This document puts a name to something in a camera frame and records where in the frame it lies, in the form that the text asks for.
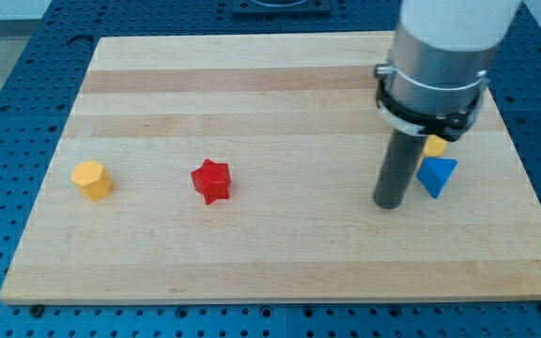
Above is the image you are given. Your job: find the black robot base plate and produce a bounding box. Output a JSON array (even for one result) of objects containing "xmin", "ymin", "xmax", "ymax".
[{"xmin": 230, "ymin": 0, "xmax": 332, "ymax": 16}]

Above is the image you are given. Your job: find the yellow hexagon block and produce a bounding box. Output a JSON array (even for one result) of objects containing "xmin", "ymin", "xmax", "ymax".
[{"xmin": 70, "ymin": 160, "xmax": 114, "ymax": 202}]

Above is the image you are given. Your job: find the blue triangle block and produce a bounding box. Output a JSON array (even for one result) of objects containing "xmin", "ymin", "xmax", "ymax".
[{"xmin": 416, "ymin": 157, "xmax": 458, "ymax": 198}]

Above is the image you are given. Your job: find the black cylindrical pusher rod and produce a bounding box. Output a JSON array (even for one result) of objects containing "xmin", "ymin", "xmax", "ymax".
[{"xmin": 373, "ymin": 130, "xmax": 427, "ymax": 209}]

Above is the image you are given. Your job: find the red star block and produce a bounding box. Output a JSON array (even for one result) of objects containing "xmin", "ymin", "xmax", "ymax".
[{"xmin": 191, "ymin": 159, "xmax": 231, "ymax": 205}]

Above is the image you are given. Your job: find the black clamp ring with cable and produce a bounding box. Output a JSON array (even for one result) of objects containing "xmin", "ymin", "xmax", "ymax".
[{"xmin": 374, "ymin": 62, "xmax": 490, "ymax": 143}]

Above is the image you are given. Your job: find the yellow block behind rod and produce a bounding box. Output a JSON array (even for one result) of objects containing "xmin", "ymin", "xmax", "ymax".
[{"xmin": 422, "ymin": 135, "xmax": 448, "ymax": 158}]

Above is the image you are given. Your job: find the light wooden board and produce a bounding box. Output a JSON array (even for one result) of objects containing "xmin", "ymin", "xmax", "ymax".
[{"xmin": 0, "ymin": 32, "xmax": 541, "ymax": 305}]

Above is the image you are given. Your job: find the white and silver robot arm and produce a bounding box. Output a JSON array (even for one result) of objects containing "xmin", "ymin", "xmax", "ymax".
[{"xmin": 373, "ymin": 0, "xmax": 521, "ymax": 209}]

